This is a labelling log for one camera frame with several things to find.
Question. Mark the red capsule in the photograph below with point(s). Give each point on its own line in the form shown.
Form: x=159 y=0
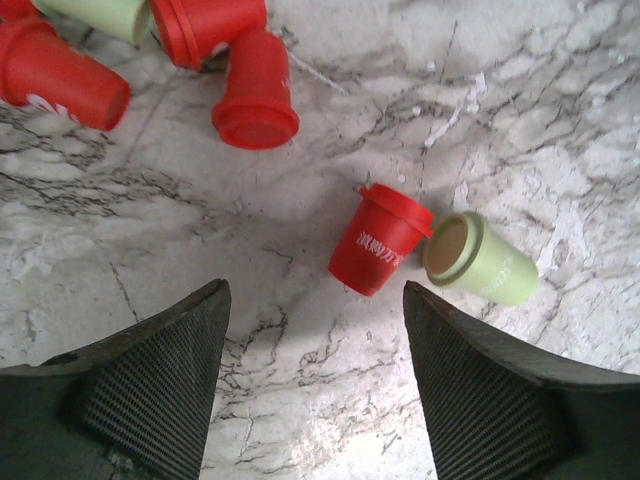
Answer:
x=384 y=230

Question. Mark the red capsule cluster three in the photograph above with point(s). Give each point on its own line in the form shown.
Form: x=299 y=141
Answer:
x=194 y=30

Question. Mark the green capsule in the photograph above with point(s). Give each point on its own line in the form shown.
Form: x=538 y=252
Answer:
x=465 y=253
x=127 y=20

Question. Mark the red capsule cluster two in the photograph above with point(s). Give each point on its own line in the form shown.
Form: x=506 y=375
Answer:
x=40 y=69

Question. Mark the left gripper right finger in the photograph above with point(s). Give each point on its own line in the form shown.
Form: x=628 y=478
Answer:
x=497 y=407

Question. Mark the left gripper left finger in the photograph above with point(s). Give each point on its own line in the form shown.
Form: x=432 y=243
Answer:
x=135 y=405

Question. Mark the green capsule in cluster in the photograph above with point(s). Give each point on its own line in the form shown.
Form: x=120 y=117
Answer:
x=127 y=20

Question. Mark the red capsule cluster four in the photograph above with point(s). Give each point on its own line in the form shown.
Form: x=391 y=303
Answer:
x=255 y=112

